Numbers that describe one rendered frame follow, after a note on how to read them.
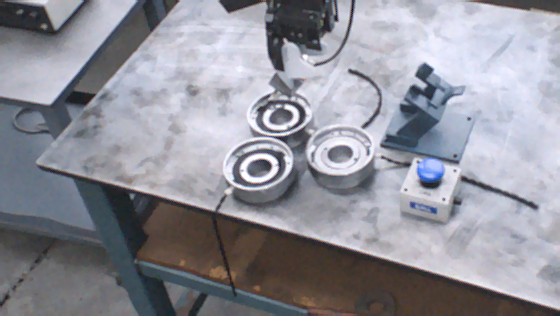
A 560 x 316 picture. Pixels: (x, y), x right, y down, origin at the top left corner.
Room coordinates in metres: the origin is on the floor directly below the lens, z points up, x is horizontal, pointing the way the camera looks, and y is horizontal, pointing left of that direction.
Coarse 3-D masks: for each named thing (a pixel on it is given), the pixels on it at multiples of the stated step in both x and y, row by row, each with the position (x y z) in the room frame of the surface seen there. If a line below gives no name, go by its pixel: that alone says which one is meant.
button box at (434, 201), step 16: (416, 160) 0.79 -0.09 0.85; (416, 176) 0.76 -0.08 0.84; (448, 176) 0.76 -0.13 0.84; (400, 192) 0.74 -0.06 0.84; (416, 192) 0.73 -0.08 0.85; (432, 192) 0.73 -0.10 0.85; (448, 192) 0.73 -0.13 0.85; (400, 208) 0.74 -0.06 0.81; (416, 208) 0.73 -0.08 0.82; (432, 208) 0.72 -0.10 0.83; (448, 208) 0.71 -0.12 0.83
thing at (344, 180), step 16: (336, 128) 0.89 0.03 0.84; (352, 128) 0.88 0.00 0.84; (320, 144) 0.86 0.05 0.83; (336, 144) 0.86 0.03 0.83; (352, 144) 0.85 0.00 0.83; (368, 144) 0.85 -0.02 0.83; (352, 160) 0.82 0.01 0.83; (368, 160) 0.81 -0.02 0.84; (320, 176) 0.80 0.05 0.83; (336, 176) 0.79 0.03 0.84; (352, 176) 0.79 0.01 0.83
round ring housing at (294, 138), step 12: (264, 96) 0.97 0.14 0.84; (300, 96) 0.97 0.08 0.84; (252, 108) 0.95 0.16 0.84; (288, 108) 0.95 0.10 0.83; (312, 108) 0.93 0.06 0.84; (252, 120) 0.93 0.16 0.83; (264, 120) 0.93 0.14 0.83; (276, 120) 0.95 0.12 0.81; (288, 120) 0.95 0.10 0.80; (312, 120) 0.92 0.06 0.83; (252, 132) 0.90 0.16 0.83; (264, 132) 0.89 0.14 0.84; (288, 132) 0.88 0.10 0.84; (300, 132) 0.89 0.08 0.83; (288, 144) 0.88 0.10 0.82
